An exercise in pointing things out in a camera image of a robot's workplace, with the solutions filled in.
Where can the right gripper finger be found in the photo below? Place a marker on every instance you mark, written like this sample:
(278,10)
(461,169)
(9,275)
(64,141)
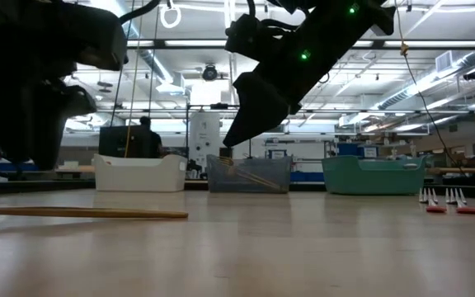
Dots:
(262,107)

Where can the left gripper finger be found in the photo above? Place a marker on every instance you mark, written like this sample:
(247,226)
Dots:
(27,123)

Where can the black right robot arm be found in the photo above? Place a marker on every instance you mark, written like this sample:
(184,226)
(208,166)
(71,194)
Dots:
(357,12)

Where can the grey translucent plastic bin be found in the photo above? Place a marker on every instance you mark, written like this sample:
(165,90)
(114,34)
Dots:
(258,165)

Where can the blue storage crate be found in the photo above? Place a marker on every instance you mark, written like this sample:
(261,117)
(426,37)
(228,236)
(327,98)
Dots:
(307,177)
(349,149)

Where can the black monitor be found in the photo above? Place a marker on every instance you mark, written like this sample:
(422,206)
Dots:
(114,142)

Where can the person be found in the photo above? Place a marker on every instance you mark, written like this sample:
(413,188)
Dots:
(155,142)

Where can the white plastic bin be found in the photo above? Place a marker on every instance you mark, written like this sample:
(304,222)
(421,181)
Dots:
(140,173)

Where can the teal plastic bin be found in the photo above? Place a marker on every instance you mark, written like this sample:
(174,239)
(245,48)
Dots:
(373,177)

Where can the black ceiling speaker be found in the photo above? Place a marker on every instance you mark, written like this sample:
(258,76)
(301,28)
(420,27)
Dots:
(473,75)

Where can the wooden workbench top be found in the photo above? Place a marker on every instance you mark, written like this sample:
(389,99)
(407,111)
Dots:
(468,170)

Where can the black metal stand frame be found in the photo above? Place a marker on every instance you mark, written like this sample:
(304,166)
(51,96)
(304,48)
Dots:
(217,106)

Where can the round black ceiling camera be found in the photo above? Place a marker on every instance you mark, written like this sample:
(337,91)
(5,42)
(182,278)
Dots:
(210,73)

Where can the black aluminium table frame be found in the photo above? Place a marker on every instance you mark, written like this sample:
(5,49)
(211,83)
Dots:
(35,187)

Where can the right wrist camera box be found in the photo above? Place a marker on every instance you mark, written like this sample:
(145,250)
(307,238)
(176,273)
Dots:
(245,35)

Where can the long ceiling light rail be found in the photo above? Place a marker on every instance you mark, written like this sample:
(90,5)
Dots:
(427,43)

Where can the white duct vent grille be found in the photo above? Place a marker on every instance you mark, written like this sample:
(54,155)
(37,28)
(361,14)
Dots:
(443,62)

